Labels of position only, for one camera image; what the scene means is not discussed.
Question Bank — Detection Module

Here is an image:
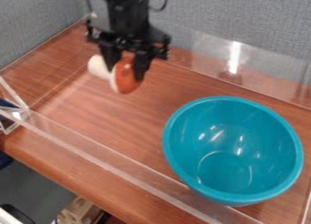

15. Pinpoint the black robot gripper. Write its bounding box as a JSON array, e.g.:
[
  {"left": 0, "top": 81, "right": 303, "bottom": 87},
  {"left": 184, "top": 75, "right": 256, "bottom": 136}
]
[{"left": 87, "top": 4, "right": 171, "bottom": 82}]

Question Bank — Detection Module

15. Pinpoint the toy mushroom brown cap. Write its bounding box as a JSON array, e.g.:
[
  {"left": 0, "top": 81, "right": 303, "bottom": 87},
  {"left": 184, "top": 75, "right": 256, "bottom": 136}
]
[{"left": 87, "top": 54, "right": 143, "bottom": 95}]

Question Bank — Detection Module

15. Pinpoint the blue plastic bowl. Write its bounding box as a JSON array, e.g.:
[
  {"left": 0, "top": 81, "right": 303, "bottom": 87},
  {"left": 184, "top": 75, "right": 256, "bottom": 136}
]
[{"left": 163, "top": 96, "right": 304, "bottom": 207}]

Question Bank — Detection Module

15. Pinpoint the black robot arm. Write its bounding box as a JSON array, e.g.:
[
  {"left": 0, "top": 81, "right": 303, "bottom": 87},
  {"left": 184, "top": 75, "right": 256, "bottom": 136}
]
[{"left": 87, "top": 0, "right": 171, "bottom": 81}]

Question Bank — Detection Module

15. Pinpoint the clear acrylic back barrier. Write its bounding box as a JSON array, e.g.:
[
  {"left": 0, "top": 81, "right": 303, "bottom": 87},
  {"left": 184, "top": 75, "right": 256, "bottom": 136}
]
[{"left": 88, "top": 11, "right": 311, "bottom": 111}]

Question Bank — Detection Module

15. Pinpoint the clear acrylic barrier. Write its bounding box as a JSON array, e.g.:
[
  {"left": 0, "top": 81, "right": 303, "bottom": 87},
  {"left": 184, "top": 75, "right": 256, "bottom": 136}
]
[
  {"left": 88, "top": 11, "right": 311, "bottom": 111},
  {"left": 15, "top": 110, "right": 263, "bottom": 224}
]

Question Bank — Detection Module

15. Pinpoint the clear acrylic front barrier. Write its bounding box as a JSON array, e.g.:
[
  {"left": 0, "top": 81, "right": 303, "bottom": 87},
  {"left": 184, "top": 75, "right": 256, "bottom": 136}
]
[{"left": 15, "top": 110, "right": 263, "bottom": 224}]

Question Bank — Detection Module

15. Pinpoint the dark blue object at edge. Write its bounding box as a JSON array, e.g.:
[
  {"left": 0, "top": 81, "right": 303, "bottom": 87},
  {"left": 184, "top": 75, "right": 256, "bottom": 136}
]
[{"left": 0, "top": 98, "right": 17, "bottom": 170}]

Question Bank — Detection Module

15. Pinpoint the light wooden block below table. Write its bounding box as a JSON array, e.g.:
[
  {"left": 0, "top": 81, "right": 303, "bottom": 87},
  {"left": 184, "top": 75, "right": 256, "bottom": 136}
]
[{"left": 51, "top": 197, "right": 104, "bottom": 224}]

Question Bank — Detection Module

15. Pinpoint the black white object bottom left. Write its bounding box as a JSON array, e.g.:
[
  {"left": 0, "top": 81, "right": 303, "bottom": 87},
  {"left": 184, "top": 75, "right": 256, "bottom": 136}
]
[{"left": 0, "top": 204, "right": 35, "bottom": 224}]

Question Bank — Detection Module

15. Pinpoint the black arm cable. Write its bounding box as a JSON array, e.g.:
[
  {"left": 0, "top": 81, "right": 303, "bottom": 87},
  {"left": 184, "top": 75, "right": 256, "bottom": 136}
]
[{"left": 147, "top": 0, "right": 170, "bottom": 13}]

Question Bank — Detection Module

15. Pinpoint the clear acrylic left bracket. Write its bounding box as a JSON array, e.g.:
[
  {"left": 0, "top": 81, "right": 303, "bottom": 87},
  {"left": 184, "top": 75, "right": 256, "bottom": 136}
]
[{"left": 0, "top": 76, "right": 29, "bottom": 135}]

